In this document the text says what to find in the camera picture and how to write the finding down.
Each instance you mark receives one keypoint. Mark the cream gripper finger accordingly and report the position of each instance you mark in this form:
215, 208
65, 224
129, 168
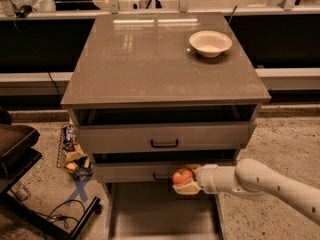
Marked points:
187, 188
194, 168

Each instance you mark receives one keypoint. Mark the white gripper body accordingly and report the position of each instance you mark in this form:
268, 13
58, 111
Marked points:
205, 179

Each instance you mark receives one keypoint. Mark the red apple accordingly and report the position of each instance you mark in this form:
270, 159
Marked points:
182, 175

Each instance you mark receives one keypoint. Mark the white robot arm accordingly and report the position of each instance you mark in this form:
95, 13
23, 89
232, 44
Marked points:
248, 178

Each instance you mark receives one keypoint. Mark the top drawer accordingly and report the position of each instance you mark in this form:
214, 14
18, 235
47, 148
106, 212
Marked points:
164, 137

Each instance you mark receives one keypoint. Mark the open bottom drawer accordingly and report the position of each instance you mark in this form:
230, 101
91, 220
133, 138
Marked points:
153, 211

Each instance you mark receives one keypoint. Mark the middle drawer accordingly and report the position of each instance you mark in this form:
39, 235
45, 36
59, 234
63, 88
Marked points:
125, 172

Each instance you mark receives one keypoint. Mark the grey drawer cabinet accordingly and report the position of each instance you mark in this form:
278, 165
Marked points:
140, 69

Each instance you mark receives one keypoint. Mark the white bowl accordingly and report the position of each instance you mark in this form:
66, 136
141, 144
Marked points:
210, 44

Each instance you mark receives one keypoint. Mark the dark chair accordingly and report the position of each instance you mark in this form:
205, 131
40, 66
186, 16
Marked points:
17, 157

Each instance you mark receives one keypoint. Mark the black power adapter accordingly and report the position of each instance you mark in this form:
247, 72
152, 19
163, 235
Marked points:
23, 11

